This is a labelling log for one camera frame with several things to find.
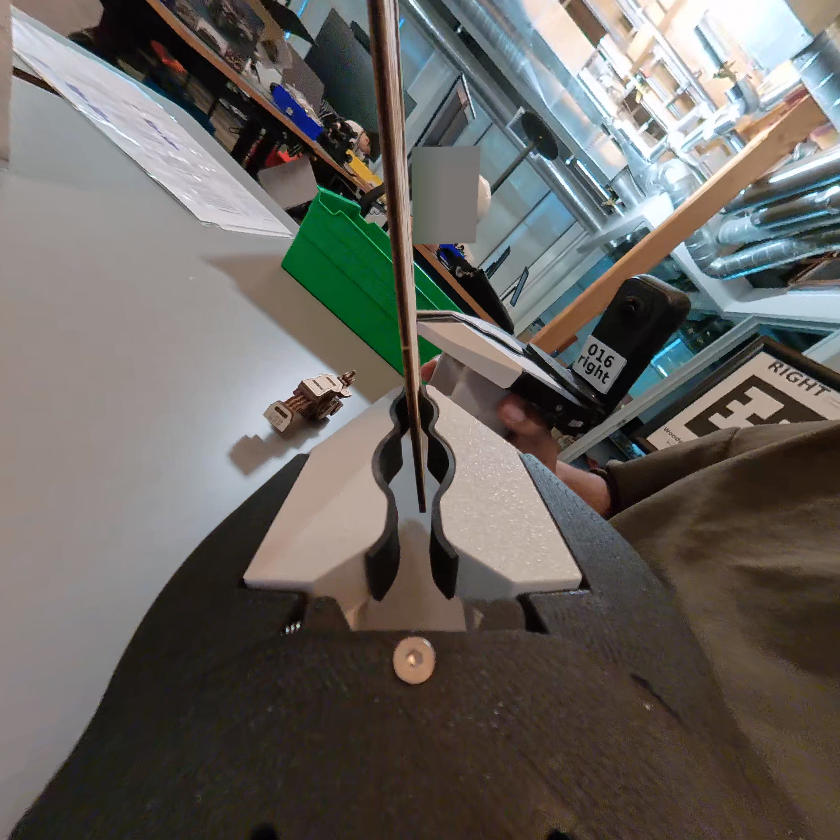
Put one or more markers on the yellow box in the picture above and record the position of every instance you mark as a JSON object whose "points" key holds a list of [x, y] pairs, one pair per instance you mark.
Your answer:
{"points": [[364, 170]]}

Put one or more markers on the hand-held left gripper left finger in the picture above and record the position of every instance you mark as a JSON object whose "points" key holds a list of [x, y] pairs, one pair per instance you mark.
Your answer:
{"points": [[315, 512]]}

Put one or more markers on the black and brown board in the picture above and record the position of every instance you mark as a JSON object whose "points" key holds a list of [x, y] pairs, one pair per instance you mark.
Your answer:
{"points": [[348, 65]]}

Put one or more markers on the laser-cut wooden gear sheet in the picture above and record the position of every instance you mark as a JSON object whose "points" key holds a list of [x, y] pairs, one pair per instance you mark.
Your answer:
{"points": [[403, 262]]}

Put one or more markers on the wooden workbench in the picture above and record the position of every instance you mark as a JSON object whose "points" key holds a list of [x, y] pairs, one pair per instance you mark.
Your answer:
{"points": [[216, 62]]}

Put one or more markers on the person's olive sweater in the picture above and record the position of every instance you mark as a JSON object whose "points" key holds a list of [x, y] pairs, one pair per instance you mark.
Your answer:
{"points": [[774, 722]]}

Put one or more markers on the black disc on pole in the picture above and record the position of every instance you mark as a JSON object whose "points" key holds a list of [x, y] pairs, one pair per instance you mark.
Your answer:
{"points": [[538, 134]]}

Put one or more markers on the silver ventilation duct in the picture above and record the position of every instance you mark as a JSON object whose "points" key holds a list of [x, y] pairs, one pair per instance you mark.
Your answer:
{"points": [[525, 72], [774, 249]]}

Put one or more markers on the wooden beam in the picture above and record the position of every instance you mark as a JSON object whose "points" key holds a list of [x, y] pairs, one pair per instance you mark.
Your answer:
{"points": [[689, 210]]}

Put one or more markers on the grey desk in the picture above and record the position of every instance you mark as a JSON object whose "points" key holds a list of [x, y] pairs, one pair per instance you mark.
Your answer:
{"points": [[131, 394]]}

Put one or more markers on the printed paper sheet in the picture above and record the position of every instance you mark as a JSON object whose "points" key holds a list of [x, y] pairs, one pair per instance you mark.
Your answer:
{"points": [[164, 151]]}

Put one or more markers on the wooden model vehicle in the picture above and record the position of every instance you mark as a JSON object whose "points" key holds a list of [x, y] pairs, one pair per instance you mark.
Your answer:
{"points": [[315, 400]]}

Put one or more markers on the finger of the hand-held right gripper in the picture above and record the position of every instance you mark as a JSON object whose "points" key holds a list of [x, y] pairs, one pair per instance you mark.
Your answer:
{"points": [[479, 354]]}

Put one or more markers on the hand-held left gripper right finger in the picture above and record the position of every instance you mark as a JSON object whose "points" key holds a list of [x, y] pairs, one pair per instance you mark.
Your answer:
{"points": [[499, 512]]}

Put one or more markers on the green storage bin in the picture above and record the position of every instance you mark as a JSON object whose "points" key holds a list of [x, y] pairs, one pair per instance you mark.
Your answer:
{"points": [[341, 262]]}

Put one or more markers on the framed marker poster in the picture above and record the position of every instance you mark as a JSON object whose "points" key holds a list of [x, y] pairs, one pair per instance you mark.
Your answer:
{"points": [[787, 394]]}

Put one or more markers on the blue plastic crate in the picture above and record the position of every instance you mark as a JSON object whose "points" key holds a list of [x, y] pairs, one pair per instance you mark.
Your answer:
{"points": [[295, 108]]}

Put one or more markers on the person's right hand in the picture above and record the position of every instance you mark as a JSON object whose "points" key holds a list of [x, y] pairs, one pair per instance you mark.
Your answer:
{"points": [[525, 426]]}

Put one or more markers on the person's right forearm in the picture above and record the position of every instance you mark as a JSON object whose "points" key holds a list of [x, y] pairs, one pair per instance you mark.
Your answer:
{"points": [[584, 489]]}

